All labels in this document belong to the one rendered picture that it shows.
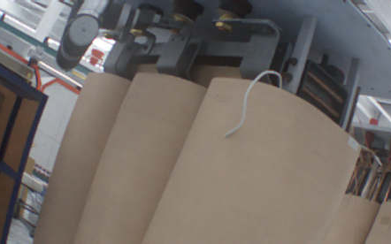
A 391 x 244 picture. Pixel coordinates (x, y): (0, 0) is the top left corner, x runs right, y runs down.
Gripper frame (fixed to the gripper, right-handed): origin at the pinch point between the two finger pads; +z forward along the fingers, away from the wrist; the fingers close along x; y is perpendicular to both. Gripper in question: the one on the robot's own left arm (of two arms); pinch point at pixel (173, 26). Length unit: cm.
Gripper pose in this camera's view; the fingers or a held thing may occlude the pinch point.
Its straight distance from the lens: 221.5
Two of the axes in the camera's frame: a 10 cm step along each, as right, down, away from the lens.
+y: 2.0, -9.7, 1.1
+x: -2.5, 0.6, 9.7
